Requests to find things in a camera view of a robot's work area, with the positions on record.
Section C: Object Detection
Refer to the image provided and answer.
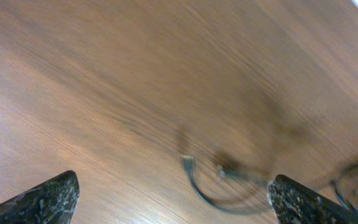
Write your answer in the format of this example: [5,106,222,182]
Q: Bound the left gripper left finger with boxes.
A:
[0,170,80,223]

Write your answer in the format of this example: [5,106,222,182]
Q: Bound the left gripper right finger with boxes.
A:
[267,175,358,224]

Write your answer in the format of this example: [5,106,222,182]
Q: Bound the black cable bundle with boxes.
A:
[178,154,358,216]

